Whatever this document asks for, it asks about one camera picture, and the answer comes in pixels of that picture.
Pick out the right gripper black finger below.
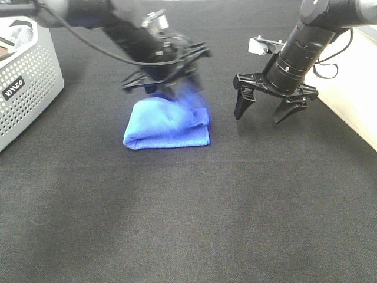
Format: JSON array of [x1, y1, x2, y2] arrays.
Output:
[[234, 87, 256, 120], [273, 98, 307, 124]]

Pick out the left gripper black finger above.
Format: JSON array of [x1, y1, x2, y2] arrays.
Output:
[[144, 85, 158, 94], [164, 74, 203, 96]]

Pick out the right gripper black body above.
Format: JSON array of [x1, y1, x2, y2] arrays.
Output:
[[233, 73, 319, 101]]

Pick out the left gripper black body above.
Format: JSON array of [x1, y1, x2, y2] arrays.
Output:
[[122, 42, 211, 93]]

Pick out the blue microfibre towel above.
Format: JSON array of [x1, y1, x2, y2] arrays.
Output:
[[123, 83, 211, 150]]

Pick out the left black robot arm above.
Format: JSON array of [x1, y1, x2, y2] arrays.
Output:
[[33, 1, 211, 97]]

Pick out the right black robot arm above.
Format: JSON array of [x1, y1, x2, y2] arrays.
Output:
[[233, 0, 376, 123]]

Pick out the towels inside grey basket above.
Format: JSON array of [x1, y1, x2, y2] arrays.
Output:
[[1, 25, 34, 61]]

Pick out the grey perforated laundry basket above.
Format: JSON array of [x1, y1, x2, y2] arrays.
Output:
[[1, 17, 64, 149]]

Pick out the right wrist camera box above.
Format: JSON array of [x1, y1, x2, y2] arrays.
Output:
[[248, 36, 286, 55]]

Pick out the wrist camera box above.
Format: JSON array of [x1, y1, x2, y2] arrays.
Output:
[[248, 36, 286, 55], [141, 9, 169, 31]]

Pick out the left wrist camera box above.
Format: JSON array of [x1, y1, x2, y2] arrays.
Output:
[[141, 9, 169, 31]]

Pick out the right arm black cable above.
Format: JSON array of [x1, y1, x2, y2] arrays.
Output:
[[312, 28, 354, 80]]

